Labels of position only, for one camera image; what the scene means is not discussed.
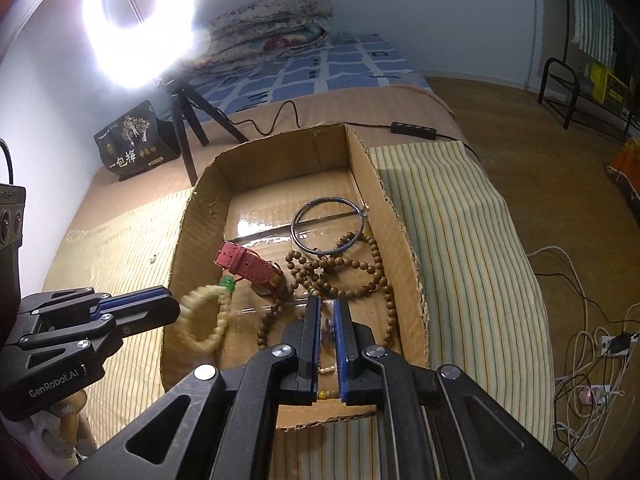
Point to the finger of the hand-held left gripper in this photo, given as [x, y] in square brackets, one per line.
[65, 305]
[145, 312]

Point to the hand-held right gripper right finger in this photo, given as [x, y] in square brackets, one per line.
[341, 340]

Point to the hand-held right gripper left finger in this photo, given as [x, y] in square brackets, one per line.
[309, 340]

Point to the green jade pendant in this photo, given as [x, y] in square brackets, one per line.
[227, 283]

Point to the brown cardboard box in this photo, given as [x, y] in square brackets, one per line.
[200, 220]

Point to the thin black bangle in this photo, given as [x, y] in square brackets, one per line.
[294, 227]

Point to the beige gourd ornament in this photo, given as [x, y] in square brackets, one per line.
[65, 420]

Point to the black device box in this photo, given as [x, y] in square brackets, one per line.
[11, 225]

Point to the yellow striped cloth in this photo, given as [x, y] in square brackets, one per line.
[450, 260]

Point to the black printed snack bag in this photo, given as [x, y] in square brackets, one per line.
[130, 145]

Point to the black mini tripod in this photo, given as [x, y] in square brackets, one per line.
[182, 130]

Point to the white power strip red light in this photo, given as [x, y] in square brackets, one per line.
[592, 395]

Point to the blue checked bed sheet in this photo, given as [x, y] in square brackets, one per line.
[340, 70]

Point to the folded floral quilt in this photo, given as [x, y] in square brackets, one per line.
[270, 25]

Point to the orange cloth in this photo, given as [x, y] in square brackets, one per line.
[627, 165]

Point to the black metal clothes rack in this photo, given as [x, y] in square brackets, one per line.
[550, 65]

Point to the yellow box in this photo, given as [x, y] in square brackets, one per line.
[610, 85]

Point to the striped hanging towel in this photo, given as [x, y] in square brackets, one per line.
[592, 15]

